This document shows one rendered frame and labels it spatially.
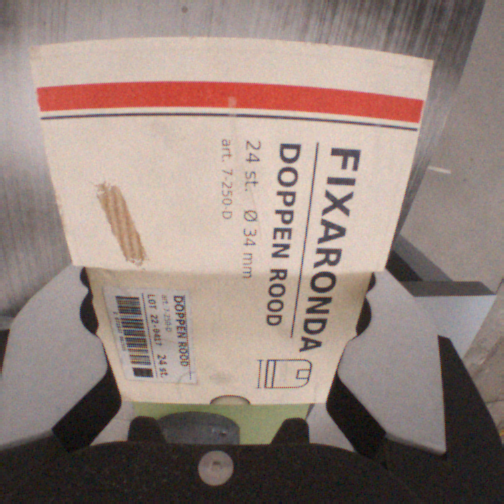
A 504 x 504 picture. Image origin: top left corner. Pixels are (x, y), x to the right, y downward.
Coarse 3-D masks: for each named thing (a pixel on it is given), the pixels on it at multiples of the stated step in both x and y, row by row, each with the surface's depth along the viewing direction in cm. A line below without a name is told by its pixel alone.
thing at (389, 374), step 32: (384, 288) 10; (384, 320) 9; (416, 320) 9; (352, 352) 7; (384, 352) 7; (416, 352) 7; (352, 384) 6; (384, 384) 6; (416, 384) 6; (352, 416) 6; (384, 416) 6; (416, 416) 6; (416, 448) 5
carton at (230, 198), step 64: (64, 64) 7; (128, 64) 7; (192, 64) 8; (256, 64) 8; (320, 64) 8; (384, 64) 8; (64, 128) 8; (128, 128) 8; (192, 128) 8; (256, 128) 8; (320, 128) 9; (384, 128) 9; (64, 192) 9; (128, 192) 9; (192, 192) 9; (256, 192) 9; (320, 192) 9; (384, 192) 10; (128, 256) 10; (192, 256) 10; (256, 256) 11; (320, 256) 11; (384, 256) 11; (128, 320) 12; (192, 320) 12; (256, 320) 12; (320, 320) 12; (128, 384) 14; (192, 384) 14; (256, 384) 14; (320, 384) 14
